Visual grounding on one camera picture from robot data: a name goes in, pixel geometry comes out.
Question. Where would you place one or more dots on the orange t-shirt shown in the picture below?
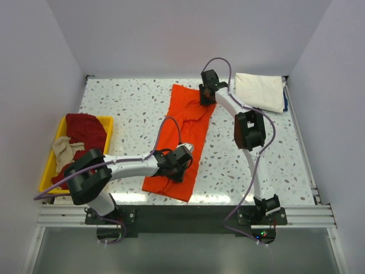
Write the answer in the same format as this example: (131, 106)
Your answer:
(193, 120)

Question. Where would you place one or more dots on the beige t-shirt in bin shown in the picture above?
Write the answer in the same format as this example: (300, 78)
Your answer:
(65, 151)

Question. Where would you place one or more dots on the folded blue t-shirt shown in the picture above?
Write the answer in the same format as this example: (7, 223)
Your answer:
(286, 104)

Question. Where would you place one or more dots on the aluminium frame rail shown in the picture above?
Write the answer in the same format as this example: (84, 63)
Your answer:
(61, 215)

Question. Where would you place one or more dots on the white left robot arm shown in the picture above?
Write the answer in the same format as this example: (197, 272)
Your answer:
(88, 176)

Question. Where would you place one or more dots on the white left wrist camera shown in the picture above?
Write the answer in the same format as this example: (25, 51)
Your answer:
(188, 146)

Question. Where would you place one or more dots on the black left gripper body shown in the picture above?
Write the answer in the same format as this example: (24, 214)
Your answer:
(177, 176)

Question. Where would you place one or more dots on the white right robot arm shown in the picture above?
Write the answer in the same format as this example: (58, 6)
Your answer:
(249, 136)

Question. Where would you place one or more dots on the dark red t-shirt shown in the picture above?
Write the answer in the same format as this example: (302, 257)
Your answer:
(83, 128)

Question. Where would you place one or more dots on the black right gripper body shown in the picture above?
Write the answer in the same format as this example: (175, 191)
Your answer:
(203, 99)

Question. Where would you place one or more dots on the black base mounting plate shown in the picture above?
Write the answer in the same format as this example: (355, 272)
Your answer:
(134, 220)

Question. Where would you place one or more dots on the folded cream t-shirt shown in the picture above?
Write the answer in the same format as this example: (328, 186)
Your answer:
(265, 92)

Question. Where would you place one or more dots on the yellow plastic bin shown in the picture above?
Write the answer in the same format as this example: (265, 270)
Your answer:
(50, 172)

